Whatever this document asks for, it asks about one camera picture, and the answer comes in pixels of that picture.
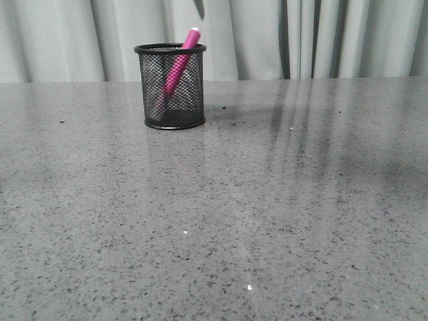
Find magenta pen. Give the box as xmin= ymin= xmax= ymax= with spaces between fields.
xmin=156 ymin=27 xmax=201 ymax=112

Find grey orange handled scissors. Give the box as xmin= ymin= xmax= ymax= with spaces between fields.
xmin=193 ymin=0 xmax=205 ymax=21

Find black mesh pen cup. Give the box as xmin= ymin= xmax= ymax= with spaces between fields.
xmin=134 ymin=43 xmax=207 ymax=130

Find grey curtain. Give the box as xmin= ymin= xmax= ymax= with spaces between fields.
xmin=1 ymin=1 xmax=427 ymax=83

